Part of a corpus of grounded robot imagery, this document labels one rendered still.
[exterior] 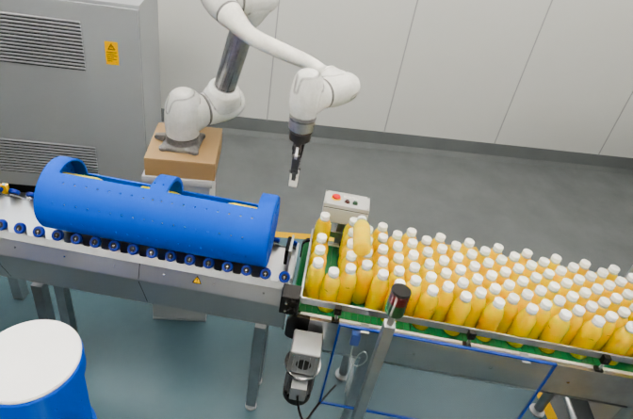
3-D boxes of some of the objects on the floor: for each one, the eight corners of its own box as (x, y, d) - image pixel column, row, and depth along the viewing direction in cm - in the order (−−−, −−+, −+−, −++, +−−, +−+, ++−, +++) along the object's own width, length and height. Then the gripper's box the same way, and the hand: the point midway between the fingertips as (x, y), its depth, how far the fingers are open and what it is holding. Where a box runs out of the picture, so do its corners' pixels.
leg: (71, 341, 263) (53, 255, 228) (81, 343, 263) (65, 257, 228) (65, 350, 258) (46, 264, 223) (75, 352, 258) (58, 265, 223)
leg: (246, 399, 251) (255, 317, 216) (257, 401, 251) (268, 319, 216) (243, 410, 246) (252, 328, 211) (255, 411, 246) (266, 330, 211)
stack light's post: (330, 477, 226) (383, 317, 164) (338, 478, 225) (396, 319, 164) (330, 486, 222) (383, 327, 161) (338, 488, 222) (396, 329, 161)
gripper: (309, 140, 163) (300, 198, 176) (314, 122, 174) (304, 178, 187) (286, 136, 163) (279, 194, 176) (293, 119, 174) (285, 174, 187)
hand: (293, 178), depth 180 cm, fingers closed
